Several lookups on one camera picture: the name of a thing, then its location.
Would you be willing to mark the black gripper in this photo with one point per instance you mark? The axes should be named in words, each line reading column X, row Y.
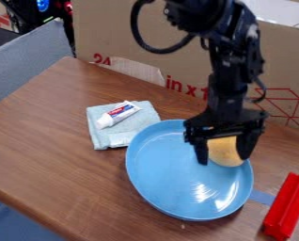
column 226, row 119

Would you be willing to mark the yellow ball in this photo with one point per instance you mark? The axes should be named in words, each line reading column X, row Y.
column 223, row 153

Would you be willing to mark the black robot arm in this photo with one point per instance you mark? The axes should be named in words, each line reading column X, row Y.
column 226, row 26

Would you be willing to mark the blue plate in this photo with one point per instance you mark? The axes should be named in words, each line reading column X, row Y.
column 180, row 187

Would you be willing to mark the blue tape strip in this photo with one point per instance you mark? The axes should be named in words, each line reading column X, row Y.
column 262, row 197

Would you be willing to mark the white toothpaste tube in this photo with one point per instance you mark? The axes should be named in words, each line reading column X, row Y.
column 123, row 111

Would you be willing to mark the light blue folded cloth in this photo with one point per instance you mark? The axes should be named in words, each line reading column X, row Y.
column 118, row 136

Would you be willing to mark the red plastic block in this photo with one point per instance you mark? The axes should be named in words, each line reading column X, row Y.
column 283, row 213

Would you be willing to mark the brown cardboard box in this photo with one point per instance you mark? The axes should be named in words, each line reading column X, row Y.
column 103, row 38

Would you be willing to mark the black machine with lights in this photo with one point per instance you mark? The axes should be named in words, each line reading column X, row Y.
column 31, row 13

